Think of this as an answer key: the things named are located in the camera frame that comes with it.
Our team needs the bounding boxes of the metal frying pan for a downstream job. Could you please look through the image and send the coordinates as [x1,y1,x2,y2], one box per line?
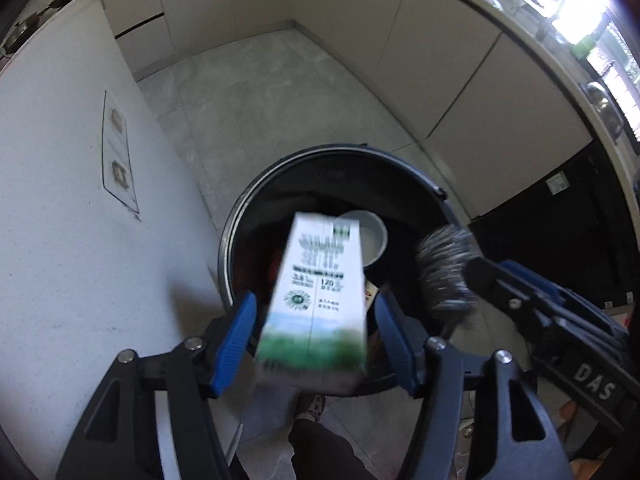
[0,10,56,56]

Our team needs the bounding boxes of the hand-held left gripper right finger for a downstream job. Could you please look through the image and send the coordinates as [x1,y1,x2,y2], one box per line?
[374,290,573,480]

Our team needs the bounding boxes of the person's dark trouser leg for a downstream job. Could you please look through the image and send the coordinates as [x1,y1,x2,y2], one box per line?
[289,417,396,480]

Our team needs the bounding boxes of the white green milk carton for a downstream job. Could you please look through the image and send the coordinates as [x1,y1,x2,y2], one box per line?
[255,211,371,396]

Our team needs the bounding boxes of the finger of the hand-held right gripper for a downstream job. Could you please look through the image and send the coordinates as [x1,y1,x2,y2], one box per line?
[462,256,567,344]
[500,258,627,335]

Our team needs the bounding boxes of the black built-in appliance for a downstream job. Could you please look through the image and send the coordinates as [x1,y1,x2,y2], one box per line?
[467,140,640,311]

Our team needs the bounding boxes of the white paper cup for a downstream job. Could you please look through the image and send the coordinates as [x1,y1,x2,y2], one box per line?
[339,210,388,266]

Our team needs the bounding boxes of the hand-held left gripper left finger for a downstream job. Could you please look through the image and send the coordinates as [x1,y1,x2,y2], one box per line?
[55,291,258,480]

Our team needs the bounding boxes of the recessed socket panel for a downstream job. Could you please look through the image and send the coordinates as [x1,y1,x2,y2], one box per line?
[101,91,140,213]

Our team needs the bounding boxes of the beige kitchen cabinets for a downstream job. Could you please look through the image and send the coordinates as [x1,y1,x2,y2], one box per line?
[100,0,608,216]

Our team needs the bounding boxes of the metal bowl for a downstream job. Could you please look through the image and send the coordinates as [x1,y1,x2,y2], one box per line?
[585,80,623,141]

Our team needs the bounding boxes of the steel wool scourer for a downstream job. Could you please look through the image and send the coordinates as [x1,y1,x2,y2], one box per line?
[416,225,482,321]

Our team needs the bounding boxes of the black round trash bin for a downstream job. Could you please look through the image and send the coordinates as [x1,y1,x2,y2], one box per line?
[217,144,481,396]

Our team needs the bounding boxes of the person's patterned slipper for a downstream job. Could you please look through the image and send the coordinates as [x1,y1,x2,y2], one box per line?
[295,392,327,423]

